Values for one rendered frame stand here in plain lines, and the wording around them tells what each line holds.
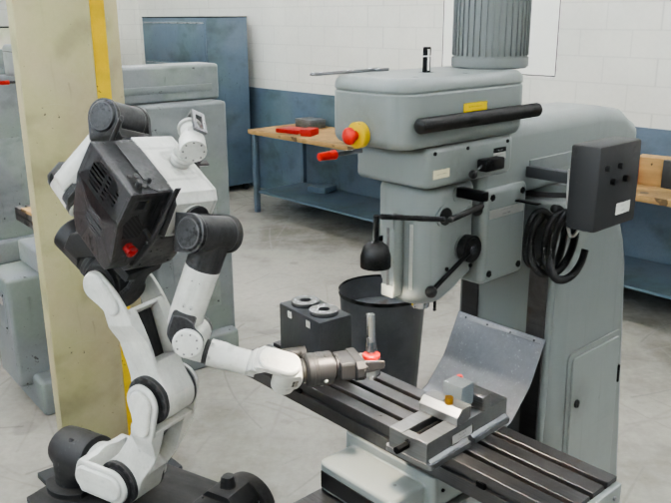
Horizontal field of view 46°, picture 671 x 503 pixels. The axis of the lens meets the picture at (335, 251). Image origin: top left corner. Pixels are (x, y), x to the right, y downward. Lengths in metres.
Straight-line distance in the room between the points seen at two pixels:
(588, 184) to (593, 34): 4.64
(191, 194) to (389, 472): 0.90
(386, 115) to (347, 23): 6.55
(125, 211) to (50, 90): 1.42
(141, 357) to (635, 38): 4.92
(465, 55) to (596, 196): 0.49
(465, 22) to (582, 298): 0.87
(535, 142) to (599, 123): 0.32
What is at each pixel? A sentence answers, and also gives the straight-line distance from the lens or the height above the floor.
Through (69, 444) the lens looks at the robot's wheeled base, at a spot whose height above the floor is 0.74.
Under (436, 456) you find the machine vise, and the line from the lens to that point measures 2.01.
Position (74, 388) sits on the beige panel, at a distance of 3.61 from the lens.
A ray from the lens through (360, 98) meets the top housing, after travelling 1.83.
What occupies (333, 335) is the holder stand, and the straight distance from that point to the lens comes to 2.38.
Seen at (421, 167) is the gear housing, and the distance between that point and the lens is 1.85.
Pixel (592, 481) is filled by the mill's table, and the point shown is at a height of 0.97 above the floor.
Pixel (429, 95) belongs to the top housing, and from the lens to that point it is 1.80.
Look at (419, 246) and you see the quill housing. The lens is 1.95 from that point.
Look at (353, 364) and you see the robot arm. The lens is 2.06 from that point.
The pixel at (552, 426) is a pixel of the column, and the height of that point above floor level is 0.85.
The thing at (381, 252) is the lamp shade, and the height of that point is 1.50.
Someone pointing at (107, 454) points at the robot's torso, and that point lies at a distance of 2.64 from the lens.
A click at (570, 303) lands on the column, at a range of 2.37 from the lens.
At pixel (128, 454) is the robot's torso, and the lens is 2.48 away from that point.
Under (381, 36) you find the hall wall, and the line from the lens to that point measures 7.97.
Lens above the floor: 2.03
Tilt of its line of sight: 17 degrees down
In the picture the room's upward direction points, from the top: straight up
